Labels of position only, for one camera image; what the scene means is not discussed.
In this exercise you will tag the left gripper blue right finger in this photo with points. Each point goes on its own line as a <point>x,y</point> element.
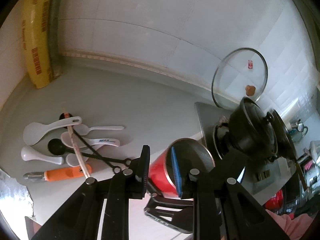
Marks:
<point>222,207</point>

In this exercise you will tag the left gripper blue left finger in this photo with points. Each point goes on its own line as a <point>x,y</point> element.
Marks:
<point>96,203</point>

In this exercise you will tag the red cylindrical tin canister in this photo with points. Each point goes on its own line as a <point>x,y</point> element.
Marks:
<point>169,171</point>

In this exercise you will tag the white ceramic soup spoon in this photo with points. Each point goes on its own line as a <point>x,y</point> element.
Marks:
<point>29,154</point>

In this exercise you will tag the white rice paddle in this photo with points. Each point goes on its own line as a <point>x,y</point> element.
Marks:
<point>35,131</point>

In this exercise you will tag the red container right of stove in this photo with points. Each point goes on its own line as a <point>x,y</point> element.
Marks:
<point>275,202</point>

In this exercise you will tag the aluminium foil sheet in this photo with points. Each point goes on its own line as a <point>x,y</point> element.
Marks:
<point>16,201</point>

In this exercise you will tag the black plastic spoon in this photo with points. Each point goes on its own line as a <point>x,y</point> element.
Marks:
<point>56,147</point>

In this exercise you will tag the white plastic spoon blue print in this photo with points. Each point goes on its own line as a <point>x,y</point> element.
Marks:
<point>65,138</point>

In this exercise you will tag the black clay pot with lid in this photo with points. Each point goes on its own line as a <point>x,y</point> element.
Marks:
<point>251,130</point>

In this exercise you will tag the black wok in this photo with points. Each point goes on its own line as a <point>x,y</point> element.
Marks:
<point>286,148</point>

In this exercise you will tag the wrapped disposable chopsticks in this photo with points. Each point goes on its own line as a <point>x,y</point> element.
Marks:
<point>77,152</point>

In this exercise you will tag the small white plastic spoon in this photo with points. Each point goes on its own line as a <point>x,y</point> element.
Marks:
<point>82,129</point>

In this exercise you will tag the glass pot lid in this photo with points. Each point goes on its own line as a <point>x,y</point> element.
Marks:
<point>241,73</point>

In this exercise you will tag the yellow cling film roll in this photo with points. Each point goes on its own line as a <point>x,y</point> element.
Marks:
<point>35,18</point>

